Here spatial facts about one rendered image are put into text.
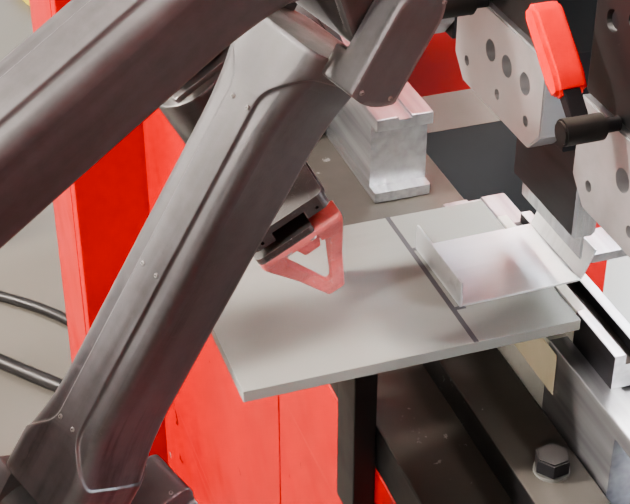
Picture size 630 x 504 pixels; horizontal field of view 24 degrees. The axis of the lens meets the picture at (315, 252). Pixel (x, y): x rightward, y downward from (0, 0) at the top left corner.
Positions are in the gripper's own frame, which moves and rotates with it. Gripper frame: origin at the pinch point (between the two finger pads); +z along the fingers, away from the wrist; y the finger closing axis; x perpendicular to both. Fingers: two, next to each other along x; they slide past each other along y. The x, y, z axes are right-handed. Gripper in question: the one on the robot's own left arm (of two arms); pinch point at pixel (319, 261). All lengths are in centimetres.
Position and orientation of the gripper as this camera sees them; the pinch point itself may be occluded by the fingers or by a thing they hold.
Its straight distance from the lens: 109.6
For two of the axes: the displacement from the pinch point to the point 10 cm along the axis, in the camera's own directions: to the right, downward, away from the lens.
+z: 4.5, 6.4, 6.2
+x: -8.3, 5.5, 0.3
